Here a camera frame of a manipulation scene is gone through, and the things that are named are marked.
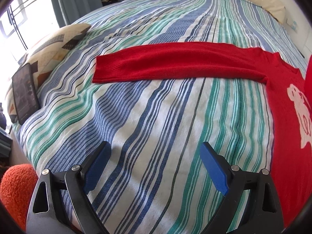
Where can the striped blue green bedsheet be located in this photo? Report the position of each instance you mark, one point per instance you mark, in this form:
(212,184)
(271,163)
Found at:
(154,181)

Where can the orange fuzzy cushion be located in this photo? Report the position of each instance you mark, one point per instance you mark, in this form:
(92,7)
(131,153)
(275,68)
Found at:
(17,186)

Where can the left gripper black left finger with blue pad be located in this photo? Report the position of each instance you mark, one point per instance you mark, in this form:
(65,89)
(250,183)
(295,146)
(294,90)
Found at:
(46,213)

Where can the red knit sweater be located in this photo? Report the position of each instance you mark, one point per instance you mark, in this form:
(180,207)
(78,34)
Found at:
(288,91)

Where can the black smartphone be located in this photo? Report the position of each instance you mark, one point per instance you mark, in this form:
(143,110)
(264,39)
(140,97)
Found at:
(24,93)

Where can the cream patterned pillow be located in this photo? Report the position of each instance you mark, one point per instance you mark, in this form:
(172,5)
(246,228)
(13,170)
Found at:
(46,55)

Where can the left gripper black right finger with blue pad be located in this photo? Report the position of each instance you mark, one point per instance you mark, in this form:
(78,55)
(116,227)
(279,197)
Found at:
(250,202)

